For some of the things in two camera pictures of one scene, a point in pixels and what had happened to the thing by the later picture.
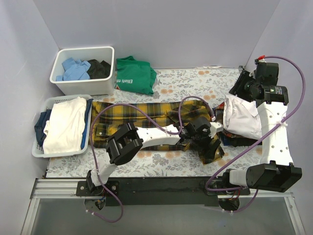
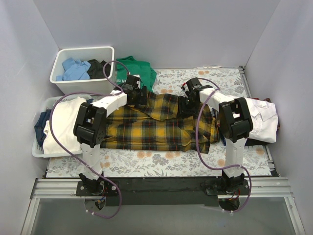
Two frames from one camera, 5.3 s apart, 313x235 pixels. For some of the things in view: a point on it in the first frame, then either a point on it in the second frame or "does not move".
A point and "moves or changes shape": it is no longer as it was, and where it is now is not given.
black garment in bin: (98, 70) does not move
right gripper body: (241, 82) to (187, 107)
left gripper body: (212, 150) to (141, 98)
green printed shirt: (134, 75) does not move
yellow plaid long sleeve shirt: (148, 114) moves or changes shape
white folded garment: (64, 129) does not move
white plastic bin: (84, 70) does not move
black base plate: (161, 191) does not move
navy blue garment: (40, 124) does not move
